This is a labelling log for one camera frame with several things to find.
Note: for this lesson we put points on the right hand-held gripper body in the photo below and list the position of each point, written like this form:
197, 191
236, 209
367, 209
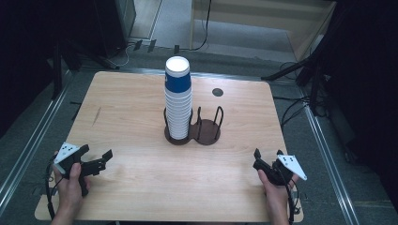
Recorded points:
275, 175

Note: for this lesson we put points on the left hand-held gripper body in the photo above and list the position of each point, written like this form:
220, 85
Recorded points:
90, 167

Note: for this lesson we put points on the stack of blue white paper cups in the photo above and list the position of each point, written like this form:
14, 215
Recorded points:
177, 106

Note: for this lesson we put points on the person's right hand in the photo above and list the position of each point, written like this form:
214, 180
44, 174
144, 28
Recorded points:
277, 192

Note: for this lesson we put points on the person's left hand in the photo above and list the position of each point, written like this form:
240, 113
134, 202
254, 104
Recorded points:
70, 190

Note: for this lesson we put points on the dark round table grommet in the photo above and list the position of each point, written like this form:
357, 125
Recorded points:
217, 92

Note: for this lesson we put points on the black metal stand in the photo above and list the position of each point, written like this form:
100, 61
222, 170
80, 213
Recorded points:
78, 56
297, 67

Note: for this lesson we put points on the dark cabinet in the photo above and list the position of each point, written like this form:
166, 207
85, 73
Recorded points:
115, 25

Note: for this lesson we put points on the metal floor rail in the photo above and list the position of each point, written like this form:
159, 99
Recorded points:
331, 162
34, 140

